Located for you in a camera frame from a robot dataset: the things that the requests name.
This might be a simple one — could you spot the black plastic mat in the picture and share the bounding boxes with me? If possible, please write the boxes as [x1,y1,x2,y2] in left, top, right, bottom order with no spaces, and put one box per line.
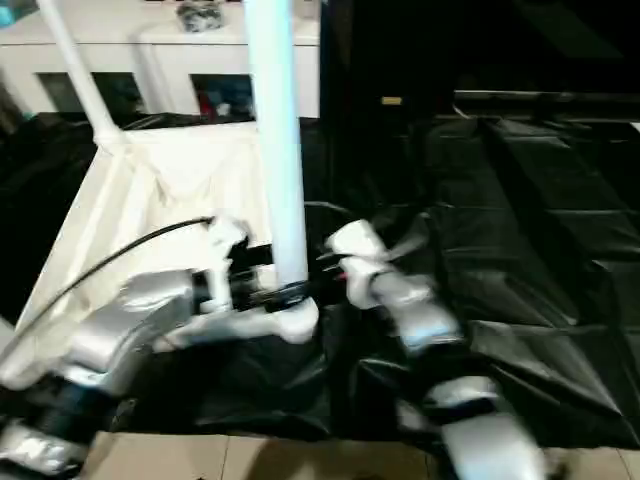
[0,107,640,449]

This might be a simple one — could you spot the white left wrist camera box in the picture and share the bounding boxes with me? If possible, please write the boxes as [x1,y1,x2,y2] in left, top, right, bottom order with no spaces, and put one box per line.
[205,214,252,312]

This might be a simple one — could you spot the white plastic table top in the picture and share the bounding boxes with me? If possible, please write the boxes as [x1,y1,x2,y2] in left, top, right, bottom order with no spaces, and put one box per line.
[0,122,321,389]

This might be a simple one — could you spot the black draped furniture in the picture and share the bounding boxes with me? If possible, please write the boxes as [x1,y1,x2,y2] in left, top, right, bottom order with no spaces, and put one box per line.
[319,0,640,117]

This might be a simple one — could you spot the black parts in clear bag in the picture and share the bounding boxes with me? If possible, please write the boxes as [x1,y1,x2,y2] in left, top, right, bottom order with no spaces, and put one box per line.
[177,0,226,32]

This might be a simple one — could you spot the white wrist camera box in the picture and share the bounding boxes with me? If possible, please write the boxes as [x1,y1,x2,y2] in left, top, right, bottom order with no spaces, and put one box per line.
[205,214,252,312]
[324,218,397,310]

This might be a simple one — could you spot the white plastic table leg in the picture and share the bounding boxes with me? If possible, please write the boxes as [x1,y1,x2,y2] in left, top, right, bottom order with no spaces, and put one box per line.
[0,339,51,390]
[37,0,125,147]
[242,0,310,295]

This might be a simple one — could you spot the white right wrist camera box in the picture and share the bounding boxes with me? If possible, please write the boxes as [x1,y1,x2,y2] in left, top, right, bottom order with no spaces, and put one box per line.
[324,218,397,310]

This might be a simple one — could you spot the white sideboard cabinet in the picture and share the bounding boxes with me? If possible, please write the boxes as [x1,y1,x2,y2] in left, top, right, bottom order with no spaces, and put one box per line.
[0,0,322,120]

